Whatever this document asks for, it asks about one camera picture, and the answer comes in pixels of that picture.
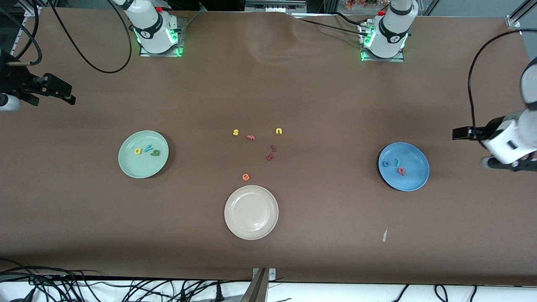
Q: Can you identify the blue plate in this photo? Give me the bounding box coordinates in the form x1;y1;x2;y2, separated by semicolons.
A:
378;142;430;192

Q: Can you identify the green plate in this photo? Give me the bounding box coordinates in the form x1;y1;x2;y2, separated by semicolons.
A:
118;130;169;179

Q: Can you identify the brown table cover sheet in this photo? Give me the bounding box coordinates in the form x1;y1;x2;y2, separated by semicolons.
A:
0;8;537;286

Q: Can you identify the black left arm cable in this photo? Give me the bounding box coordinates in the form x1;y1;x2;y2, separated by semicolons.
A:
468;29;537;128

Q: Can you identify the aluminium profile bar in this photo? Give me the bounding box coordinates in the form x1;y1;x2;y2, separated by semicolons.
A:
240;268;269;302

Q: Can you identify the aluminium table edge rail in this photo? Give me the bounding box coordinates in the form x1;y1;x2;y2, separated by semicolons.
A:
10;5;42;53

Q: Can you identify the beige plate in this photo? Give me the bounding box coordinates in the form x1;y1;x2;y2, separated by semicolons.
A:
224;185;279;240

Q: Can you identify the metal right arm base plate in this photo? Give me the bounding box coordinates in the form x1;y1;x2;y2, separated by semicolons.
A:
139;18;188;57

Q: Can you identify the aluminium frame profile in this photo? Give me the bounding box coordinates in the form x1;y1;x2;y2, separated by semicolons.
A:
506;0;530;29

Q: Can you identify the grey metal equipment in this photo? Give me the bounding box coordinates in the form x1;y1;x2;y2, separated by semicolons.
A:
245;0;309;14

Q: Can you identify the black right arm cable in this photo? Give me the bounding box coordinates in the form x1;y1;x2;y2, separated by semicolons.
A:
0;0;133;74

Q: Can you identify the orange flower decoration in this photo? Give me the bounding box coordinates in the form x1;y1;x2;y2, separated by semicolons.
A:
345;0;391;10

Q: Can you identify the black base supply cable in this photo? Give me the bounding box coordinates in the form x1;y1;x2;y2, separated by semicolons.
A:
294;13;370;38

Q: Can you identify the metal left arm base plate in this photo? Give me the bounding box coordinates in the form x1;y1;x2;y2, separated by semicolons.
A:
360;23;406;63

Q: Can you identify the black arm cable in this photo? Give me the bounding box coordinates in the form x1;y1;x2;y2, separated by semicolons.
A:
468;29;537;128
0;0;133;74

